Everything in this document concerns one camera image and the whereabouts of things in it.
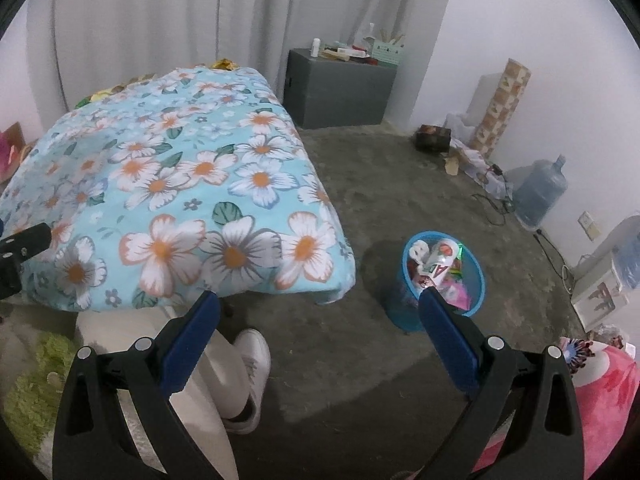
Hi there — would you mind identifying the colourful striped object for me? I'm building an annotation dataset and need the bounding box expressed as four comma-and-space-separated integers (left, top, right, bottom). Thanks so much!
557, 336, 596, 373

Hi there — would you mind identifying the white plastic sheet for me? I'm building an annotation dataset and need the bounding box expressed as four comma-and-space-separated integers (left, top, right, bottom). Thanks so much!
450, 140, 513, 201

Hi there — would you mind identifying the white paper roll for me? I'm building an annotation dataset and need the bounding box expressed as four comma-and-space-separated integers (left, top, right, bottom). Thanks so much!
467, 74, 501, 126

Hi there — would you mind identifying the white plastic bag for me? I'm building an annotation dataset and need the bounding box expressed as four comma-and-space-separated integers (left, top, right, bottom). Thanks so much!
445, 110, 476, 141

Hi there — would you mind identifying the red cap drink bottle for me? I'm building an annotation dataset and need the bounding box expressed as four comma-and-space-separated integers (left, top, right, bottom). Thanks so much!
422, 240, 461, 288

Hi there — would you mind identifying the yellow green wrapper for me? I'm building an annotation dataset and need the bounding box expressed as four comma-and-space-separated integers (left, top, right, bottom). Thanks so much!
75, 87, 131, 108

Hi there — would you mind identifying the black cable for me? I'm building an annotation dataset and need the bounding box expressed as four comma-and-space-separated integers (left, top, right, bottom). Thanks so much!
472, 192, 516, 226
532, 230, 573, 291

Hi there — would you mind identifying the white water dispenser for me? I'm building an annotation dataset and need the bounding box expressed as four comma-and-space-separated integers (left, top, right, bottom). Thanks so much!
570, 215, 640, 331

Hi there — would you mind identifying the blue plastic basket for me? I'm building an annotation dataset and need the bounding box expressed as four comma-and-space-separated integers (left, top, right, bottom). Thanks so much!
390, 231, 486, 333

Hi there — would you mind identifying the pile of small toiletries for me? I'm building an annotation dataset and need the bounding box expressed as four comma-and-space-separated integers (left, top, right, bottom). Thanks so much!
322, 45, 371, 63

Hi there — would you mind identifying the wall socket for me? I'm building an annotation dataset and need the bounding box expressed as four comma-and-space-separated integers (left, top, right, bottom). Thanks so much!
577, 211, 603, 241

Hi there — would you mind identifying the grey cabinet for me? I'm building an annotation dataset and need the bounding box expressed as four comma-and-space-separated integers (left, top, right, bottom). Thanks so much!
283, 48, 398, 130

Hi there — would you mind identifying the pink floral blanket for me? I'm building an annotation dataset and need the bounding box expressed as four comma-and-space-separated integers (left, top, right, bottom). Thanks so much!
470, 345, 640, 480

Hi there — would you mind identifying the brown box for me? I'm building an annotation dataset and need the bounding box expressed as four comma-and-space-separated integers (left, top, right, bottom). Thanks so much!
415, 124, 452, 152

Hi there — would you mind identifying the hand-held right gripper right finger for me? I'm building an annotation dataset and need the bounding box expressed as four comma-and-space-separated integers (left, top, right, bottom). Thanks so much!
417, 287, 586, 480

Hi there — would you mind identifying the green fluffy jacket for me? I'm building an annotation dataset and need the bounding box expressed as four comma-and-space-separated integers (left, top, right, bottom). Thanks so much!
4, 332, 81, 456

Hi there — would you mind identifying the pink plastic bag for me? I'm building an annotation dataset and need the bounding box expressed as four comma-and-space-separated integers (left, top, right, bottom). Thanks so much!
0, 132, 23, 181

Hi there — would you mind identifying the green white box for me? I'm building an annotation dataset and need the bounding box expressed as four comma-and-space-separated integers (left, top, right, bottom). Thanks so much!
372, 37, 403, 63

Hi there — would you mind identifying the grey curtain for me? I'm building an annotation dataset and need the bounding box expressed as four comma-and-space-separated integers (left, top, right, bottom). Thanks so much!
25, 0, 458, 126

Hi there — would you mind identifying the patterned paper roll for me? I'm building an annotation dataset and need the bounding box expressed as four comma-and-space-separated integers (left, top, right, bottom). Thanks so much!
475, 58, 532, 153

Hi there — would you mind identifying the white shoe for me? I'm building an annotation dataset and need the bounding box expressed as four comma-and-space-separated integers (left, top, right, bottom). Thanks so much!
222, 329, 272, 435

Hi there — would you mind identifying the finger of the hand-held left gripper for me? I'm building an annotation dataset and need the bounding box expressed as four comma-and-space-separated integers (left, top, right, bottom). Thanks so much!
0, 223, 53, 263

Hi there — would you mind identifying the blue floral tablecloth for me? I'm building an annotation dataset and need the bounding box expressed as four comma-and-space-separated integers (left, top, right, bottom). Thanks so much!
0, 65, 357, 313

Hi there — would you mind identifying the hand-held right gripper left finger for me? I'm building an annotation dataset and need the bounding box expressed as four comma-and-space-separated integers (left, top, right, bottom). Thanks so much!
51, 290, 223, 480

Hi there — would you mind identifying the cardboard box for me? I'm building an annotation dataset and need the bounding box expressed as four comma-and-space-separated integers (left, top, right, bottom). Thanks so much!
0, 121, 28, 183

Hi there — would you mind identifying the blue water jug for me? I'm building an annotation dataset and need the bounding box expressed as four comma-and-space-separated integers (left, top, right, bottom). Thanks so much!
514, 155, 568, 228

